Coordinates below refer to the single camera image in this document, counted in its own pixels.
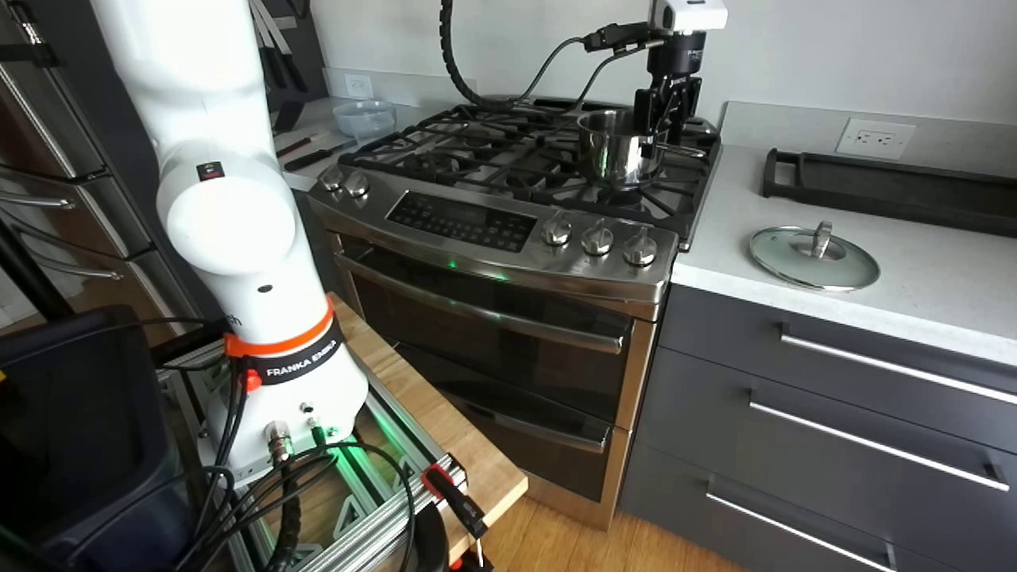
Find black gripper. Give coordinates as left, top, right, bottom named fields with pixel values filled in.
left=632, top=27, right=710, bottom=146

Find silver steel pot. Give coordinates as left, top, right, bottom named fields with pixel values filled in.
left=579, top=106, right=668, bottom=193

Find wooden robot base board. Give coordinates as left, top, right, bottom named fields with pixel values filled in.
left=328, top=296, right=531, bottom=565

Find black cast iron stove grates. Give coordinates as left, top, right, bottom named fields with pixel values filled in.
left=341, top=95, right=721, bottom=240

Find glass pot lid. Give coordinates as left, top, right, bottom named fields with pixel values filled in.
left=744, top=220, right=883, bottom=296

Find black rectangular tray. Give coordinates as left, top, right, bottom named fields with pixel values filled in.
left=757, top=146, right=1017, bottom=240

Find stainless steel gas range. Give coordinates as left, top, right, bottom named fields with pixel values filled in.
left=316, top=91, right=725, bottom=531

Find grey cabinet drawer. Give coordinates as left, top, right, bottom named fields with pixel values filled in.
left=656, top=284, right=1017, bottom=457
left=618, top=465, right=1017, bottom=572
left=632, top=346, right=1017, bottom=555

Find clear glass bowl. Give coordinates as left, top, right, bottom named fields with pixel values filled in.
left=330, top=95, right=402, bottom=142

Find black utensils on counter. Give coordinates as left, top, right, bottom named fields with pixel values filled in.
left=272, top=126, right=341, bottom=172

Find black knife rack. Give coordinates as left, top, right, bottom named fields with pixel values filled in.
left=251, top=0, right=330, bottom=132

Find red black clamp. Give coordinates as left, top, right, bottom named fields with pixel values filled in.
left=421, top=460, right=495, bottom=572

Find dark blue bin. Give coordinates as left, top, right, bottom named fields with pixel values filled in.
left=0, top=304, right=201, bottom=572

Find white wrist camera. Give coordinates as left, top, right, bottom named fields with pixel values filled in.
left=647, top=0, right=733, bottom=34

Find white wall outlet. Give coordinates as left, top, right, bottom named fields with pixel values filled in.
left=836, top=114, right=920, bottom=163

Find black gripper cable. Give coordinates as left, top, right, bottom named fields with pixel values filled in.
left=435, top=0, right=668, bottom=111

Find silver oven door handle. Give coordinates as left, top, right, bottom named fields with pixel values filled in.
left=334, top=250, right=629, bottom=360

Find silver range drawer handle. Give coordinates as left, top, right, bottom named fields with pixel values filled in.
left=442, top=381, right=618, bottom=457

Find silver drawer handle bar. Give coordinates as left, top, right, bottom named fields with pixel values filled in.
left=775, top=327, right=1017, bottom=409
left=744, top=394, right=1017, bottom=496
left=703, top=482, right=902, bottom=572

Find aluminium extrusion frame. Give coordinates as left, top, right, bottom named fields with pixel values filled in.
left=156, top=346, right=471, bottom=572

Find black base cable bundle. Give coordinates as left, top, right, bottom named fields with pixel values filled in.
left=171, top=360, right=424, bottom=572

